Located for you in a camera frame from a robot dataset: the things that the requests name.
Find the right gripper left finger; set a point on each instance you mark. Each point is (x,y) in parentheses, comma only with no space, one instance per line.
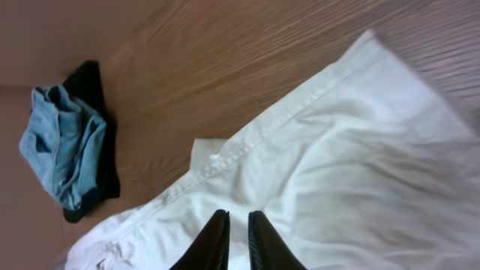
(210,249)

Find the folded black garment left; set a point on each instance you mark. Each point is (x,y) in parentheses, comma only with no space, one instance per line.
(85,84)

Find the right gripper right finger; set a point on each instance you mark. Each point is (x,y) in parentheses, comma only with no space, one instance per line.
(267,250)

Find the beige khaki shorts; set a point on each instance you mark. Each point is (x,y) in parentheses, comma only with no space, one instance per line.
(363,166)

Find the folded blue denim jeans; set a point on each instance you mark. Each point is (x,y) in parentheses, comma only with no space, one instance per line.
(62,144)

